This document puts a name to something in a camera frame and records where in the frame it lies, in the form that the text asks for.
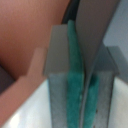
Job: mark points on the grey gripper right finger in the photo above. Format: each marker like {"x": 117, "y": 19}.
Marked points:
{"x": 100, "y": 90}

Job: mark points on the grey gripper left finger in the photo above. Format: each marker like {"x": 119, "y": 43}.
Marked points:
{"x": 65, "y": 71}

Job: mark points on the small grey saucepan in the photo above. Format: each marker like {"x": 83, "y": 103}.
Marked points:
{"x": 92, "y": 20}

